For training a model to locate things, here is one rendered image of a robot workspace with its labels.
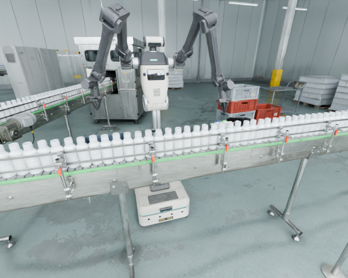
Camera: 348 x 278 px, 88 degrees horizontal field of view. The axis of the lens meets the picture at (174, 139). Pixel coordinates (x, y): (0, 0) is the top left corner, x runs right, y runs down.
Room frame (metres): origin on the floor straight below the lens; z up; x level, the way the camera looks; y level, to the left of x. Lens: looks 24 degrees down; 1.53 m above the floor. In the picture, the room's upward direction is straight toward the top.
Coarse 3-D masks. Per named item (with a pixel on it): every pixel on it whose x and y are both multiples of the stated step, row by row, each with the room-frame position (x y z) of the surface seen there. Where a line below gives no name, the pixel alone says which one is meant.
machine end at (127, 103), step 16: (80, 48) 4.51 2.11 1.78; (96, 48) 4.50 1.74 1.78; (112, 48) 4.48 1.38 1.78; (144, 48) 5.91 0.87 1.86; (112, 64) 4.49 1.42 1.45; (112, 80) 5.16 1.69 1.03; (128, 80) 4.47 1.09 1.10; (112, 96) 4.49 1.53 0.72; (128, 96) 4.48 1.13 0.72; (96, 112) 4.51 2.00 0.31; (112, 112) 4.50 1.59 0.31; (128, 112) 4.48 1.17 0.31
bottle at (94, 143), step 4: (92, 136) 0.89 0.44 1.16; (96, 136) 0.88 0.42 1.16; (92, 140) 0.86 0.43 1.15; (96, 140) 0.87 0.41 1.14; (88, 144) 0.86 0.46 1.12; (92, 144) 0.85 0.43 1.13; (96, 144) 0.86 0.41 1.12; (92, 152) 0.85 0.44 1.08; (96, 152) 0.85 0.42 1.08; (100, 152) 0.87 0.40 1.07; (92, 156) 0.85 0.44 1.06; (96, 156) 0.85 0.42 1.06; (100, 156) 0.86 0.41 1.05; (96, 164) 0.85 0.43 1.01
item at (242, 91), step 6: (234, 84) 3.56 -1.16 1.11; (240, 84) 3.62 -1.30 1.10; (246, 84) 3.59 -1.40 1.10; (228, 90) 3.18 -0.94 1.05; (234, 90) 3.08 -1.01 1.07; (240, 90) 3.14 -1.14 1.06; (246, 90) 3.57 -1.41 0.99; (252, 90) 3.25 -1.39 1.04; (258, 90) 3.29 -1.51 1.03; (228, 96) 3.17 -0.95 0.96; (234, 96) 3.08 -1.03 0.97; (240, 96) 3.14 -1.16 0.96; (246, 96) 3.20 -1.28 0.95; (252, 96) 3.25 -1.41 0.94
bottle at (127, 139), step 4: (124, 132) 0.92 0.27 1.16; (128, 132) 0.93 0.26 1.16; (124, 136) 0.90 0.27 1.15; (128, 136) 0.90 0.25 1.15; (124, 140) 0.90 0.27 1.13; (128, 140) 0.90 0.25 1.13; (132, 140) 0.91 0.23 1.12; (124, 144) 0.89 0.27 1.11; (124, 148) 0.89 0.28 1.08; (128, 148) 0.89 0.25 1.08; (132, 148) 0.90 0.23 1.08; (124, 152) 0.89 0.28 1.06; (128, 152) 0.89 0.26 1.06; (132, 152) 0.90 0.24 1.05; (128, 160) 0.89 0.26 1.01; (132, 160) 0.90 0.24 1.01
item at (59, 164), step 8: (328, 120) 1.29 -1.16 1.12; (280, 128) 1.14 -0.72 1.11; (336, 128) 1.22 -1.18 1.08; (144, 136) 1.05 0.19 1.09; (224, 136) 1.03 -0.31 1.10; (280, 136) 1.15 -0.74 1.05; (288, 136) 1.08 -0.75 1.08; (64, 144) 0.87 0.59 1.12; (152, 144) 0.90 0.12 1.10; (224, 144) 0.97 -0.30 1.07; (328, 144) 1.23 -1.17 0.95; (152, 152) 0.85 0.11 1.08; (224, 152) 0.97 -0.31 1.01; (280, 152) 1.10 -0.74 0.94; (328, 152) 1.22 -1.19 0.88; (56, 160) 0.72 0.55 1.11; (64, 160) 0.78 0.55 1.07; (152, 160) 0.83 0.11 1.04; (224, 160) 0.97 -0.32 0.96; (280, 160) 1.09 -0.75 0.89; (56, 168) 0.69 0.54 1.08; (152, 168) 0.85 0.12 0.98; (224, 168) 0.97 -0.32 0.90; (152, 176) 0.85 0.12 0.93; (64, 184) 0.72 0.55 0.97; (72, 184) 0.78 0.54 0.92; (72, 192) 0.76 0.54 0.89
